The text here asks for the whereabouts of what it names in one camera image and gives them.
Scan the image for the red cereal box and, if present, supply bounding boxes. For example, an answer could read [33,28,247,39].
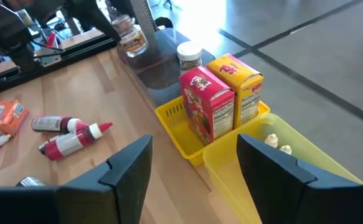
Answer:
[179,65,235,146]

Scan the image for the red-tipped food colouring bottle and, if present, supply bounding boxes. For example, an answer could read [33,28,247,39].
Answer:
[44,122,113,162]

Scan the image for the yellow cereal box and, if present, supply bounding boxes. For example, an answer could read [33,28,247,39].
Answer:
[206,53,265,129]

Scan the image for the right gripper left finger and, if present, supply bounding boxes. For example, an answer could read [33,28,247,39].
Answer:
[56,134,154,224]

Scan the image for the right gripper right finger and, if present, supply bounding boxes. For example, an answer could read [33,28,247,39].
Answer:
[236,133,363,224]

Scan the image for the pink-tipped food colouring bottle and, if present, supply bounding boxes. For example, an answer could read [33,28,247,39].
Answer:
[31,115,88,134]

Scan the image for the orange snack box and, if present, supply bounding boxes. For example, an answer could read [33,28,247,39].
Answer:
[0,99,30,141]

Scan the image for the translucent yellow-green plastic bin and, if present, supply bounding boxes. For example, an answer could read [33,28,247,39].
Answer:
[202,113,363,224]

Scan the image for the small clear glass jar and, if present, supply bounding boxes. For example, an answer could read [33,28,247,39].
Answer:
[111,14,149,58]

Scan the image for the green food colouring bottle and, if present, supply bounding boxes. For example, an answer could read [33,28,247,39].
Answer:
[16,176,47,187]

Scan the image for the yellow slotted plastic basket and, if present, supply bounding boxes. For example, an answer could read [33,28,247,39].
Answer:
[154,96,271,167]

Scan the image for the orange dropper bottle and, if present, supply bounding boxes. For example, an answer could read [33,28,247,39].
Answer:
[279,144,293,156]

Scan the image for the grey plastic bin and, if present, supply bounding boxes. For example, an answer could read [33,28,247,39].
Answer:
[117,27,216,108]

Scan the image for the white-lid spice jar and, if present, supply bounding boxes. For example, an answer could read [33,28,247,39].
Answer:
[176,40,203,75]

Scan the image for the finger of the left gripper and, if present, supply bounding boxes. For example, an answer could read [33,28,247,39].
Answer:
[71,0,122,44]

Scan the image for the red-handled metal box grater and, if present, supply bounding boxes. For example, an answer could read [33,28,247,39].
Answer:
[128,0,159,47]

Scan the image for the white-cap dropper bottle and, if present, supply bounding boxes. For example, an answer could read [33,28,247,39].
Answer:
[264,133,278,149]

